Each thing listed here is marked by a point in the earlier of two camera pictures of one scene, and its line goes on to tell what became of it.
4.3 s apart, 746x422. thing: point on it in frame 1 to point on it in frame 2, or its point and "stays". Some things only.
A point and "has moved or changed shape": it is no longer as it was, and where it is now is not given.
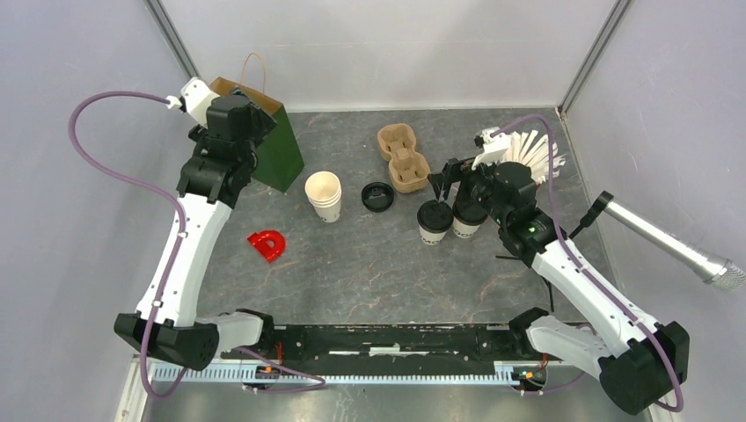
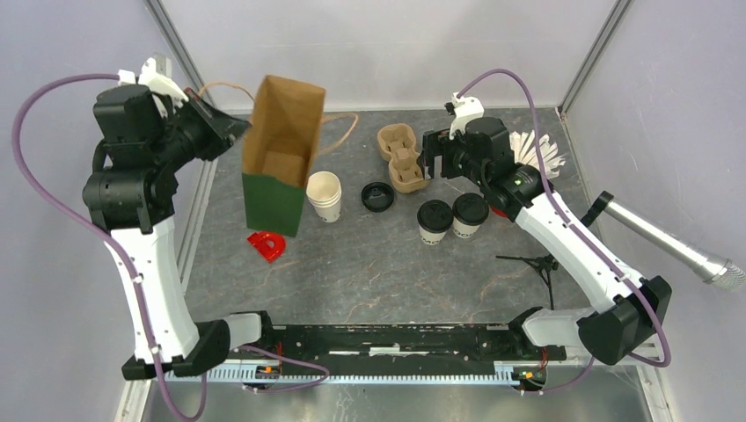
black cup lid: (377, 196) stays
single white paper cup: (463, 230) stays
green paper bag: (279, 158) has moved or changed shape
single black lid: (470, 212) stays
